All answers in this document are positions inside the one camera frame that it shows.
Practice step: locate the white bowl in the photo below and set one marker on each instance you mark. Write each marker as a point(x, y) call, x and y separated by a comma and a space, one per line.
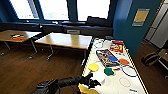
point(99, 77)

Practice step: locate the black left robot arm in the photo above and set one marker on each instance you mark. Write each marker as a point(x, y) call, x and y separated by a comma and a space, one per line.
point(56, 85)

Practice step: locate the yellow round paddle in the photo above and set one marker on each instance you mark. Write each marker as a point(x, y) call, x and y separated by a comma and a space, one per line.
point(93, 67)

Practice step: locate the teal round disc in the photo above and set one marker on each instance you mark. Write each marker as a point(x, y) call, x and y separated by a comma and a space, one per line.
point(109, 71)

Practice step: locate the blue game box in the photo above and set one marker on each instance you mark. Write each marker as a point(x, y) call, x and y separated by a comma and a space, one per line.
point(107, 58)

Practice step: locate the orange red board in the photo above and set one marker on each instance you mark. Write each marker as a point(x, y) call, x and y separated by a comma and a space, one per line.
point(116, 47)

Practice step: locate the small dark box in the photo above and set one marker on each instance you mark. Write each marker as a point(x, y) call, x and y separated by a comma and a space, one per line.
point(108, 38)

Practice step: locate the white top low table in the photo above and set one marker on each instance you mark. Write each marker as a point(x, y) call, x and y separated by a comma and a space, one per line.
point(65, 40)

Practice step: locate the dark sofa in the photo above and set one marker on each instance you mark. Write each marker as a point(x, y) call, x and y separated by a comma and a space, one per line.
point(90, 29)

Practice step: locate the bright window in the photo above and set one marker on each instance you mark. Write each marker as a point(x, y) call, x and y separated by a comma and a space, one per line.
point(53, 9)
point(93, 10)
point(21, 8)

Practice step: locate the small yellow table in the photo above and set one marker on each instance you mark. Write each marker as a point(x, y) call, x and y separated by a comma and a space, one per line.
point(31, 34)

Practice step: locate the orange red toy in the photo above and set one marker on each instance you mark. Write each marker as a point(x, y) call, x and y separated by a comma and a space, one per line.
point(16, 36)

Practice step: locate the white hallway door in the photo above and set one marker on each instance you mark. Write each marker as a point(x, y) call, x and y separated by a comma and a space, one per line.
point(160, 28)

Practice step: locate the framed wall picture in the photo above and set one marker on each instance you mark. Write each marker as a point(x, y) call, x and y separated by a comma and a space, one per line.
point(140, 17)

